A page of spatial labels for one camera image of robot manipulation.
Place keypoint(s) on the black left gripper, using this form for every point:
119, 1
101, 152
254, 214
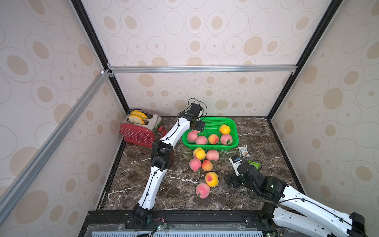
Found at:
201, 125

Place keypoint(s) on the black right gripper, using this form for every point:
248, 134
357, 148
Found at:
234, 180

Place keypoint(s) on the yellow peach front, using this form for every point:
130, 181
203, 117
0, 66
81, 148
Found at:
224, 129

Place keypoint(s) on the yellow red peach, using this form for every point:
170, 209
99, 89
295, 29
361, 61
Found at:
212, 179

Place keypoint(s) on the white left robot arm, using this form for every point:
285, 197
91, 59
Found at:
163, 157

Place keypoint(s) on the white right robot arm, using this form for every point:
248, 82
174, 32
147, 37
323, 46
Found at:
288, 208

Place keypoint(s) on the green plastic basket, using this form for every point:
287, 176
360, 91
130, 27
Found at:
212, 125

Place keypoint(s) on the yellow peach near basket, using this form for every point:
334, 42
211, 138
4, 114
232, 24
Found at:
199, 154

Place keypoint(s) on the green snack packet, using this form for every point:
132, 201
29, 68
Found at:
256, 164

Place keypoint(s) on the white biscuit packet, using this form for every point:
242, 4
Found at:
244, 152

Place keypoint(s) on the orange wrinkled peach middle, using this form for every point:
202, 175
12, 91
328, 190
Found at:
207, 166

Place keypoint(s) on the rear toast slice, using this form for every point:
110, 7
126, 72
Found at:
140, 114

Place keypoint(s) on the toast slice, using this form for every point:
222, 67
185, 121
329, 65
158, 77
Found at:
140, 114
135, 119

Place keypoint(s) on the front toast slice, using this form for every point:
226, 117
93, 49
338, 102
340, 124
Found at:
135, 119

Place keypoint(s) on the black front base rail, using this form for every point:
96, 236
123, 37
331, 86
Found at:
122, 222

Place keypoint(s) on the horizontal aluminium rail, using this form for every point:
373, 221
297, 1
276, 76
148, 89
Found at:
200, 69

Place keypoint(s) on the diagonal aluminium rail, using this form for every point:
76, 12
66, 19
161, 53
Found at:
21, 184

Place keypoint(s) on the black left frame post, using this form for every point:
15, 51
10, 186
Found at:
90, 31

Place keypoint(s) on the black frame post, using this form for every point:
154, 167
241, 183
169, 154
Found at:
90, 31
314, 40

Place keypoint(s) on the black right frame post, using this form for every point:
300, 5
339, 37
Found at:
314, 40

